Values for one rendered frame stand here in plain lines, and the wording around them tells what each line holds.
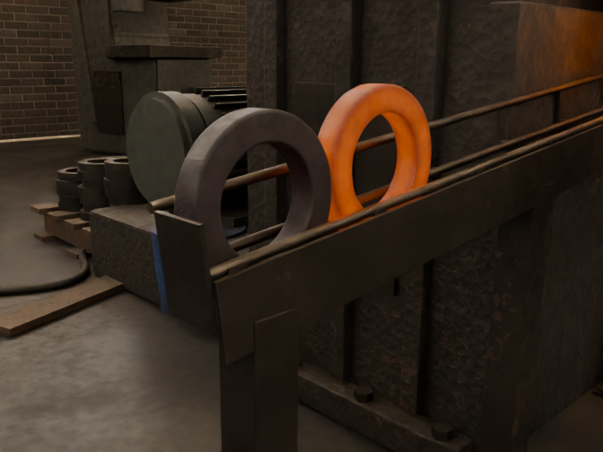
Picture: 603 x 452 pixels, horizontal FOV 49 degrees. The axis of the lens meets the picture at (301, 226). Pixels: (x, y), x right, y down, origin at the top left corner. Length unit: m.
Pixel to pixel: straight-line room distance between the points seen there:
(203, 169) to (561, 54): 0.86
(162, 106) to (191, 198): 1.48
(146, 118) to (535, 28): 1.31
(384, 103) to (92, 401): 1.12
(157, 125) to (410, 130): 1.38
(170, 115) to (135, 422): 0.93
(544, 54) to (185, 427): 1.04
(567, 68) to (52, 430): 1.27
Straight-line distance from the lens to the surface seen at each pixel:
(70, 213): 2.94
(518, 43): 1.17
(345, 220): 0.71
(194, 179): 0.60
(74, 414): 1.62
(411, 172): 0.83
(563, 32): 1.32
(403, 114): 0.79
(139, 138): 2.20
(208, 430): 1.50
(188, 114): 2.03
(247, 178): 0.71
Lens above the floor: 0.77
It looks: 14 degrees down
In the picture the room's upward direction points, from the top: 1 degrees clockwise
